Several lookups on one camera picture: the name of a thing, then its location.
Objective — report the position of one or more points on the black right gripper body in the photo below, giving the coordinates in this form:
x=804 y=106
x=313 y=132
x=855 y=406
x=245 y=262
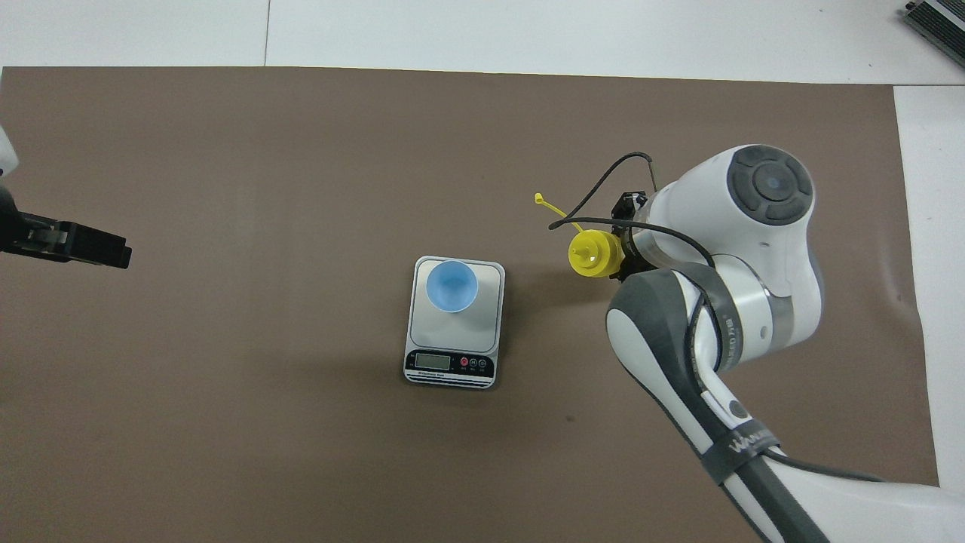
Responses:
x=632 y=207

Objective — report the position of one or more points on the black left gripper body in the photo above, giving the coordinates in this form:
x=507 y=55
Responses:
x=34 y=234

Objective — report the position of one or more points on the yellow squeeze bottle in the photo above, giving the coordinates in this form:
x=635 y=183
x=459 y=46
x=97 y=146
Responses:
x=595 y=254

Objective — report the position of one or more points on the light blue plastic cup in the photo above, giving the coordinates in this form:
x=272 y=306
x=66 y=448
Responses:
x=452 y=286

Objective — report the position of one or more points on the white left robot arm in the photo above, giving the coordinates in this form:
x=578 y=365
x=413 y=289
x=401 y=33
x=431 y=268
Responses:
x=6 y=154

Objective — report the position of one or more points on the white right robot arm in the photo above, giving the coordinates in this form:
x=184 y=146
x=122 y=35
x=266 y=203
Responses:
x=754 y=226

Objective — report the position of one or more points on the silver digital kitchen scale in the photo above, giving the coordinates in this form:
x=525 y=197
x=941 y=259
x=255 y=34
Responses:
x=490 y=320

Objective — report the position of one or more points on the brown paper table mat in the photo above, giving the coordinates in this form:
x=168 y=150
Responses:
x=226 y=415

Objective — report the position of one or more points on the grey ribbed metal device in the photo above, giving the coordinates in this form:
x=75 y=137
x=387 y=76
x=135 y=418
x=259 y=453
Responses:
x=942 y=26

